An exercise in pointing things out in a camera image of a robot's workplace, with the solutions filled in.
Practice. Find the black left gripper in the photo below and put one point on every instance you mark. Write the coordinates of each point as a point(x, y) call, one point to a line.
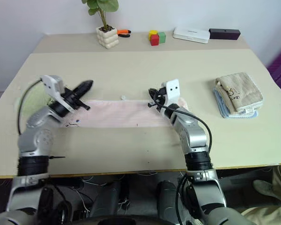
point(71, 99)

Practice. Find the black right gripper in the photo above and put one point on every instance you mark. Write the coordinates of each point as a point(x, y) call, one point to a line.
point(161, 98)

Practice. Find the pink towel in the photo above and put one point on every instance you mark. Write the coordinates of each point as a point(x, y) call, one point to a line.
point(121, 113)

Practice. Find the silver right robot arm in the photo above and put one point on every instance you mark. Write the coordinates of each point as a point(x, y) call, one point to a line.
point(189, 133)

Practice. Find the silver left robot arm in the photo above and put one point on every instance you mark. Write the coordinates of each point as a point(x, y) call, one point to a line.
point(35, 138)

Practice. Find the light green towel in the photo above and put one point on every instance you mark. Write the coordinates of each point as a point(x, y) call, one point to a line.
point(34, 98)

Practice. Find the folded light blue towel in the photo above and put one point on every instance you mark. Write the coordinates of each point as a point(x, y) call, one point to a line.
point(227, 113)

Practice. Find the folded beige towel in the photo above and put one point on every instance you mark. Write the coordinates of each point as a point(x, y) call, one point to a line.
point(242, 90)

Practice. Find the red cube block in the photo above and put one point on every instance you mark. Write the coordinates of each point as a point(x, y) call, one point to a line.
point(154, 40)

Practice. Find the green cube block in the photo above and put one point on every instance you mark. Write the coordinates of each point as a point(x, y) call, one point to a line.
point(162, 37)

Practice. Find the white bubble plant pot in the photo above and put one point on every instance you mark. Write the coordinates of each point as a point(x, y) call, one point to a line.
point(107, 38)

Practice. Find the yellow block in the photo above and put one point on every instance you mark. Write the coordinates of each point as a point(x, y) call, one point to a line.
point(153, 32)

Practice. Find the flat white box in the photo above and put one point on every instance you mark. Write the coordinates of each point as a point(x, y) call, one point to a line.
point(191, 34)

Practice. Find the green leafy plant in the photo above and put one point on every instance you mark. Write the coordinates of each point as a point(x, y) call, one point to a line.
point(102, 8)

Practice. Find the long dark box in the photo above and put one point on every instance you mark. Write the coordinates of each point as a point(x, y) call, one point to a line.
point(224, 34)

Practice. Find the dark rounded robot leg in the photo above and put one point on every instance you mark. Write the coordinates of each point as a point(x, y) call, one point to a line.
point(105, 199)
point(166, 199)

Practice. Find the purple furniture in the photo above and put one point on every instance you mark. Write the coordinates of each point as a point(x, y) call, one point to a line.
point(279, 68)

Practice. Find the light grey shoe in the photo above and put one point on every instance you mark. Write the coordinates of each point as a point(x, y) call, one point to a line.
point(268, 189)

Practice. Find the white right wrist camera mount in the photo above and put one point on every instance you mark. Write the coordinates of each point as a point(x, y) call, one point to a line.
point(172, 90)

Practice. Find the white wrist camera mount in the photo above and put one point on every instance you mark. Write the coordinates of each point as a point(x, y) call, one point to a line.
point(172, 90)
point(52, 85)

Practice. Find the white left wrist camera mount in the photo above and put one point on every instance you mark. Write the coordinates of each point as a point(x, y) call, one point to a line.
point(52, 85)

